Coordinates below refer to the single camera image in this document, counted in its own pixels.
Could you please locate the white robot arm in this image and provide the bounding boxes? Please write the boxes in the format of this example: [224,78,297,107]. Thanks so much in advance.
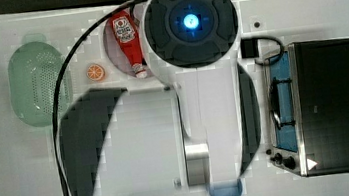
[140,0,243,186]

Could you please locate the black toaster oven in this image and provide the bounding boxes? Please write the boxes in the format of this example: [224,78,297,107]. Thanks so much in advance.
[263,38,349,177]

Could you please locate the grey round plate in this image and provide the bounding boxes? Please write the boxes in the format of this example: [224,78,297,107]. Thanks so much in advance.
[103,20,152,78]

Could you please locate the orange slice toy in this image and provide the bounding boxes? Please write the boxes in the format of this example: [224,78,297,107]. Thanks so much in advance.
[86,64,106,82]

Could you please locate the red ketchup bottle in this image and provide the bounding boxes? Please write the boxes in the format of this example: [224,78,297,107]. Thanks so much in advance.
[108,10,148,79]

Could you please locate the blue round bowl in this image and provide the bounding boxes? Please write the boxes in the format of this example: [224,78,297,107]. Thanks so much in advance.
[208,180,243,196]

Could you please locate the green perforated colander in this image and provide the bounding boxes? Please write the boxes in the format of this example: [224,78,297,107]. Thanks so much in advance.
[8,33,64,128]

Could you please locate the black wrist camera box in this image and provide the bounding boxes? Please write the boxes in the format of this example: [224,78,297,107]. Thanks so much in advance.
[240,36,285,67]

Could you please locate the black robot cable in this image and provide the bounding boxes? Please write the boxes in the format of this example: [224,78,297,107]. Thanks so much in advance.
[37,0,172,196]

